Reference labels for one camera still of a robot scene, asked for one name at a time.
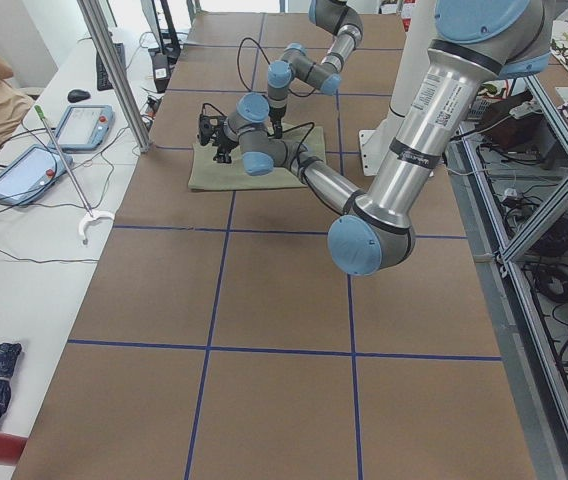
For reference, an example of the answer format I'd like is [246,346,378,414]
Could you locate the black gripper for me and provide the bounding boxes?
[269,105,286,139]
[214,126,239,164]

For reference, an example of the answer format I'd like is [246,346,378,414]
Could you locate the olive green long-sleeve shirt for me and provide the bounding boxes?
[188,143,304,191]

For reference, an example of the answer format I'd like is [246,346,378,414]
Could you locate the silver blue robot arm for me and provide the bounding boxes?
[266,0,363,138]
[199,1,555,276]

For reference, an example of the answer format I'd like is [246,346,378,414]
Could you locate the black keyboard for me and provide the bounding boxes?
[95,41,128,92]

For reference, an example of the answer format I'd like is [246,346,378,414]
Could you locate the far blue teach pendant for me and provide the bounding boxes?
[54,105,114,153]

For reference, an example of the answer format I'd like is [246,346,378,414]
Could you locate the blue teach pendant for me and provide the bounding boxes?
[0,145,74,206]
[54,105,114,153]

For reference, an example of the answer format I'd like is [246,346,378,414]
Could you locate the white reacher grabber stick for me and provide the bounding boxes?
[34,105,115,245]

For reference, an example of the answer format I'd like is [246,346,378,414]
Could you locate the black computer mouse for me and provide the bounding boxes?
[67,89,91,103]

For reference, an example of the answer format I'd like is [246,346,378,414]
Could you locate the near blue teach pendant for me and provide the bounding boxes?
[0,145,74,206]

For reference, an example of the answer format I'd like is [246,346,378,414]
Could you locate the wrist black camera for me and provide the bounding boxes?
[197,113,220,146]

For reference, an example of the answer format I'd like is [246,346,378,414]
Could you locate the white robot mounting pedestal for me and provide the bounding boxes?
[359,0,436,177]

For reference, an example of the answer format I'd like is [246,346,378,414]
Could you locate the aluminium frame post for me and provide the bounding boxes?
[77,0,151,153]

